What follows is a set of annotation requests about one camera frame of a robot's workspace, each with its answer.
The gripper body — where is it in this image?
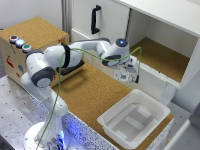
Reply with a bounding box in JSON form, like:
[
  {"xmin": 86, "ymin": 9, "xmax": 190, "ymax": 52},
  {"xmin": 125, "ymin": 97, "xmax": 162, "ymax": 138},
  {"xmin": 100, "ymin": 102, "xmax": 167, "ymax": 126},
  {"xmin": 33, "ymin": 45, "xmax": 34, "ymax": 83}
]
[{"xmin": 113, "ymin": 55, "xmax": 141, "ymax": 84}]

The wooden drawer box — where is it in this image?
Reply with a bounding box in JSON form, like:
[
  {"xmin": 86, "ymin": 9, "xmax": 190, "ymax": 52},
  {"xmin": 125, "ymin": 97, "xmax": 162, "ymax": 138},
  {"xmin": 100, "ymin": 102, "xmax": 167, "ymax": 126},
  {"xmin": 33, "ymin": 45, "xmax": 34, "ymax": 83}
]
[{"xmin": 0, "ymin": 16, "xmax": 85, "ymax": 89}]

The white plastic box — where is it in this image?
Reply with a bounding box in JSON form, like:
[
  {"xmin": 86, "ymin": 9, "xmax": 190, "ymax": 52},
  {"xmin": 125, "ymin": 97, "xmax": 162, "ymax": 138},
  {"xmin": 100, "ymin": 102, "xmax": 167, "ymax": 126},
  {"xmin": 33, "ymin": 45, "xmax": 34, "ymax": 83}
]
[{"xmin": 96, "ymin": 88, "xmax": 172, "ymax": 150}]

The white sliding door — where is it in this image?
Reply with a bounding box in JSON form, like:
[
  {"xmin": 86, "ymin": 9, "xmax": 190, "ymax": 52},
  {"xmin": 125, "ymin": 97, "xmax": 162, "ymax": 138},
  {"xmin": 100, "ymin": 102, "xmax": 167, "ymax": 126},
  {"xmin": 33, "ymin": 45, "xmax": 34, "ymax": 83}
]
[{"xmin": 71, "ymin": 0, "xmax": 132, "ymax": 44}]

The white cabinet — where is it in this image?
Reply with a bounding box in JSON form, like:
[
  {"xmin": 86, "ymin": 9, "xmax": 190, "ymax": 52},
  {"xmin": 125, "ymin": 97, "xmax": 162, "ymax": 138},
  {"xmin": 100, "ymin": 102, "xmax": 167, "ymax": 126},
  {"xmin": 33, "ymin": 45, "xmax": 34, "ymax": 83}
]
[{"xmin": 69, "ymin": 0, "xmax": 200, "ymax": 108}]

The green button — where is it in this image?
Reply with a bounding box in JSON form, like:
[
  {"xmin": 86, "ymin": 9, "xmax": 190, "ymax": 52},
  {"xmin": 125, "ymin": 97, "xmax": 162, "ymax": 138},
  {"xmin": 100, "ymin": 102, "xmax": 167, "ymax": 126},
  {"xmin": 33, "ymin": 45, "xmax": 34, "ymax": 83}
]
[{"xmin": 21, "ymin": 43, "xmax": 33, "ymax": 54}]

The blue button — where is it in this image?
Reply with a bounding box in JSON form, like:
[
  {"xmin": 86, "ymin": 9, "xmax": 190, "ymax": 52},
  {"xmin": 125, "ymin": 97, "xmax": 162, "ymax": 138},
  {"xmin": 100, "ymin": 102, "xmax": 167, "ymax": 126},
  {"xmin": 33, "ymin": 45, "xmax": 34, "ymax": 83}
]
[{"xmin": 15, "ymin": 38, "xmax": 27, "ymax": 48}]

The red button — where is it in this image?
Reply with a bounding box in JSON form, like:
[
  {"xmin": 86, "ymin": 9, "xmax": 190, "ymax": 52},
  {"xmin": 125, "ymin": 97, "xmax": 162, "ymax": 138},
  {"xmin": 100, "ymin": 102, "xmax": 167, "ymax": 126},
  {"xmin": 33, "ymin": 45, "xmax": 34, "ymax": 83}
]
[{"xmin": 8, "ymin": 34, "xmax": 20, "ymax": 45}]

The black drawer handle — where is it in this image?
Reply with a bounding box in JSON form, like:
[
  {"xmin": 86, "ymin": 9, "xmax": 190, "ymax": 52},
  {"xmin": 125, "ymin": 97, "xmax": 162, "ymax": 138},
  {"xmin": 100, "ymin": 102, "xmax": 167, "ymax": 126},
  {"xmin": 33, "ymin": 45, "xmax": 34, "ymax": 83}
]
[{"xmin": 56, "ymin": 64, "xmax": 85, "ymax": 77}]

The black door handle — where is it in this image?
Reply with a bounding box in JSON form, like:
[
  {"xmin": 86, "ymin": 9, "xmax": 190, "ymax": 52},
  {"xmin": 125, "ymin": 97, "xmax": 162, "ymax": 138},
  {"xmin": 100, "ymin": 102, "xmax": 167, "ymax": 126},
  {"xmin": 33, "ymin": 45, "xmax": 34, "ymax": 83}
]
[{"xmin": 90, "ymin": 4, "xmax": 103, "ymax": 36}]

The green cable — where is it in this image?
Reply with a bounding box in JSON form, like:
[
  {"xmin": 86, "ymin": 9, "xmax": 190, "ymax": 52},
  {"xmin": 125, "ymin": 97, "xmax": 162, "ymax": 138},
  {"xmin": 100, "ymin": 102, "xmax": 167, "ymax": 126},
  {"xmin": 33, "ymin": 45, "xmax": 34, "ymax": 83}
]
[{"xmin": 34, "ymin": 46, "xmax": 143, "ymax": 150}]

